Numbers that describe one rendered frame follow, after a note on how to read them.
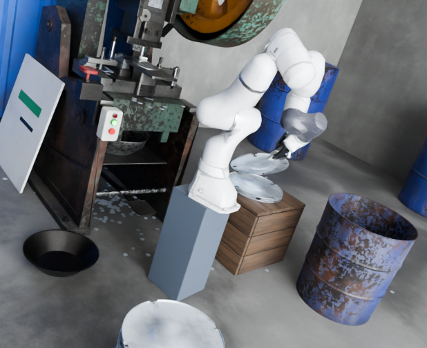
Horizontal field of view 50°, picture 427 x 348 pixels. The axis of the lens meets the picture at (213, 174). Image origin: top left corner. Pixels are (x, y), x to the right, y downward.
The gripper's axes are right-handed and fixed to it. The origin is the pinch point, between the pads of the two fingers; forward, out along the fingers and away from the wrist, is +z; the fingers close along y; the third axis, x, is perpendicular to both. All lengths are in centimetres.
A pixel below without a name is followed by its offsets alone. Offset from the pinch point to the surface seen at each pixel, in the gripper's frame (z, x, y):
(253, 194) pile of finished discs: 12.8, 3.8, -16.1
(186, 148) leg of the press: 27.4, 33.7, 8.0
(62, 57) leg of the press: 30, 99, 45
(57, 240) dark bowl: 34, 89, -43
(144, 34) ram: -2, 66, 46
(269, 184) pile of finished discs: 23.2, -11.0, -5.4
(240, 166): 19.6, 7.8, 0.3
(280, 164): 8.5, -8.7, -0.1
